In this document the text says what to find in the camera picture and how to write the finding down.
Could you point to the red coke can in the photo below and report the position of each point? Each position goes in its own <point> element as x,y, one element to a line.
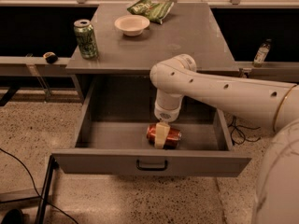
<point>172,139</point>

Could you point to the grey cabinet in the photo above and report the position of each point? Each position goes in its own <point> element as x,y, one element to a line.
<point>189,28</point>

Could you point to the open grey top drawer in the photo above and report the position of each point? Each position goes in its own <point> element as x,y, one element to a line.
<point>111,135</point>

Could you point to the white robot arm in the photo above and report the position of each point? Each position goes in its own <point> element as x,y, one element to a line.
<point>267,103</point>

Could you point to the green soda can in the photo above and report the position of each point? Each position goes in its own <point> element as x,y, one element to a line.
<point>85,37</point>

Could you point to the green chip bag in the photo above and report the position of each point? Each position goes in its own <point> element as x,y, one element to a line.
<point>154,12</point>

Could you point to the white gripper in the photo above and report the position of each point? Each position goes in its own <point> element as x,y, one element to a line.
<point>165,115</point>

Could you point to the black drawer handle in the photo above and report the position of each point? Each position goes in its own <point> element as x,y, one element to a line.
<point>151,167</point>

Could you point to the black metal leg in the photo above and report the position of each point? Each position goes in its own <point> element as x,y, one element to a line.
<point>52,165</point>

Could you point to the small black round object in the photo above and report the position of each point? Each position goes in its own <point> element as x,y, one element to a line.
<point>50,57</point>

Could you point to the white bowl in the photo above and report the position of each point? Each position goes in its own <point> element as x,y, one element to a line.
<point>132,25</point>

